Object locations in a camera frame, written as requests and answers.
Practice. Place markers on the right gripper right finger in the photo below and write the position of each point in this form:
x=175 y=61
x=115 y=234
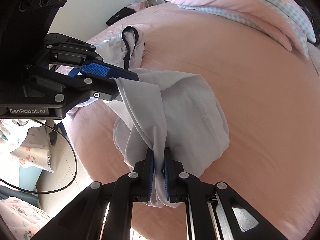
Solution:
x=213 y=211

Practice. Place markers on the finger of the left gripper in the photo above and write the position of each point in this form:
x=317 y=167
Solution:
x=108 y=71
x=102 y=88

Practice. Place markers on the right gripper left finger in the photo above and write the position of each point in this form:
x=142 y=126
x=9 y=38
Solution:
x=103 y=211

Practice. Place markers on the white navy-trimmed pants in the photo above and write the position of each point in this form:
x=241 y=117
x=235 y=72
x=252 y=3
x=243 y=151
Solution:
x=125 y=50

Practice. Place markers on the white navy-trimmed jacket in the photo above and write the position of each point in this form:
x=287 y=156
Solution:
x=168 y=109

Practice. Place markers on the person's pajama clad body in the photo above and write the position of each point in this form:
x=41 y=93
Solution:
x=23 y=219

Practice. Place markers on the black bag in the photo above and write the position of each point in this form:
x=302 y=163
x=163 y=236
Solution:
x=123 y=13

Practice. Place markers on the pink blanket on chair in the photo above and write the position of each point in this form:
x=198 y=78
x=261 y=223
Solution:
x=27 y=142

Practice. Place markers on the pink bed sheet mattress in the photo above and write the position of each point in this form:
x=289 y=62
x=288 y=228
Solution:
x=270 y=97

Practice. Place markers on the folded pink checkered quilt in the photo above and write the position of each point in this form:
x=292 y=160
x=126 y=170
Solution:
x=282 y=20

